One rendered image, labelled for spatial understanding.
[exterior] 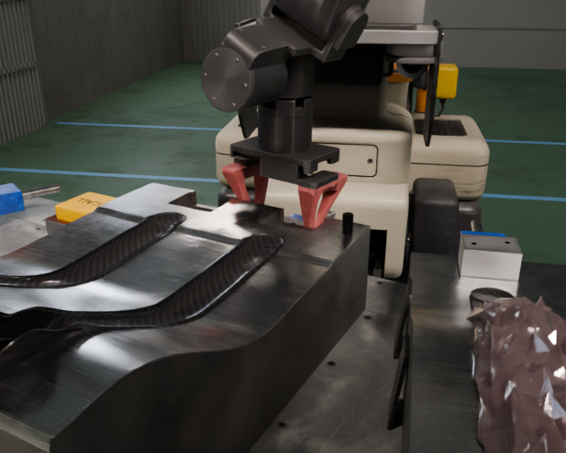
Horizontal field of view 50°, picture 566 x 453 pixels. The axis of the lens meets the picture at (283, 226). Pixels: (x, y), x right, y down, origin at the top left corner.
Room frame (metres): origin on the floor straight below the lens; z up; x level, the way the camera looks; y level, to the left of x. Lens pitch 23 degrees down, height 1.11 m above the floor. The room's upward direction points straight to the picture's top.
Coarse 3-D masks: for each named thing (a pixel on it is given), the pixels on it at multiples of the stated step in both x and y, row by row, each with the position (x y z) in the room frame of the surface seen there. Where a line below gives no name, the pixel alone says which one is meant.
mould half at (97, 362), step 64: (0, 256) 0.47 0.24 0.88; (64, 256) 0.47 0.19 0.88; (192, 256) 0.47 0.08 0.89; (320, 256) 0.46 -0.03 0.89; (256, 320) 0.37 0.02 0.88; (320, 320) 0.43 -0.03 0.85; (0, 384) 0.23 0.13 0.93; (64, 384) 0.23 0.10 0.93; (128, 384) 0.24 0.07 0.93; (192, 384) 0.28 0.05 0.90; (256, 384) 0.34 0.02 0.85; (0, 448) 0.21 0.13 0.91; (64, 448) 0.20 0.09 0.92; (128, 448) 0.24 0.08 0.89; (192, 448) 0.28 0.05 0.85
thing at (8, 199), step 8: (8, 184) 0.78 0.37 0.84; (56, 184) 0.81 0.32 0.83; (0, 192) 0.75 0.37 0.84; (8, 192) 0.75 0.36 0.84; (16, 192) 0.76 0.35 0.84; (24, 192) 0.78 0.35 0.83; (32, 192) 0.78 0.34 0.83; (40, 192) 0.79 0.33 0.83; (48, 192) 0.79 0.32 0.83; (56, 192) 0.80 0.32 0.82; (0, 200) 0.74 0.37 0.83; (8, 200) 0.75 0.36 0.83; (16, 200) 0.75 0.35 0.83; (0, 208) 0.74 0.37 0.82; (8, 208) 0.75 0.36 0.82; (16, 208) 0.75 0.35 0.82; (24, 208) 0.76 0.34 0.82
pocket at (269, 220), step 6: (282, 210) 0.57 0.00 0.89; (270, 216) 0.55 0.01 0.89; (276, 216) 0.56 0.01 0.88; (282, 216) 0.57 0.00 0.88; (264, 222) 0.54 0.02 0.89; (270, 222) 0.55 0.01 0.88; (276, 222) 0.56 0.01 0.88; (282, 222) 0.57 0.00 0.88; (288, 228) 0.56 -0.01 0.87; (294, 228) 0.56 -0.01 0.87; (300, 228) 0.55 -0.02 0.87; (306, 228) 0.55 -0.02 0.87; (312, 228) 0.55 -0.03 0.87
